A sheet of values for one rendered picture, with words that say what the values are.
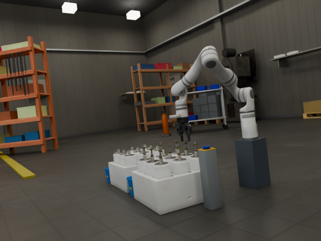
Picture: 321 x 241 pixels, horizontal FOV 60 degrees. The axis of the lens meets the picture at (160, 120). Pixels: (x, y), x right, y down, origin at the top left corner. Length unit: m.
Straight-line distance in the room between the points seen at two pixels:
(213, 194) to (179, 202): 0.19
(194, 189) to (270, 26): 7.99
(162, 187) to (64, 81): 11.19
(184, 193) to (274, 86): 7.68
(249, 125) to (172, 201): 0.68
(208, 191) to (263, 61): 7.97
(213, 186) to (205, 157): 0.16
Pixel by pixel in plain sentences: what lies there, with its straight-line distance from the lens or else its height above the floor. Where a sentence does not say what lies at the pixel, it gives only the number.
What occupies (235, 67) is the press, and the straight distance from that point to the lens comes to 8.61.
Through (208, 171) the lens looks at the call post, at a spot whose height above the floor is 0.20.
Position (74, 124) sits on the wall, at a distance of 12.41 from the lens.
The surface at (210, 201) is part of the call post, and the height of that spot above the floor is 0.05.
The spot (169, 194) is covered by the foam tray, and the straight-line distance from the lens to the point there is 1.54.
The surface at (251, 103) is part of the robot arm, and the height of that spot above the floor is 0.53.
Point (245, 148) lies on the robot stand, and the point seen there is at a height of 0.25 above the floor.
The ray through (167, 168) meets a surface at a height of 0.23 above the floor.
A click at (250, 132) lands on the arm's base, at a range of 1.84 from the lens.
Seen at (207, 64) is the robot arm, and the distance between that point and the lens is 1.54.
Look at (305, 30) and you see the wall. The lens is 8.67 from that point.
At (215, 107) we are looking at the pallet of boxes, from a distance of 9.34.
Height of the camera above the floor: 0.53
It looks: 1 degrees down
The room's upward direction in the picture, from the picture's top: 7 degrees counter-clockwise
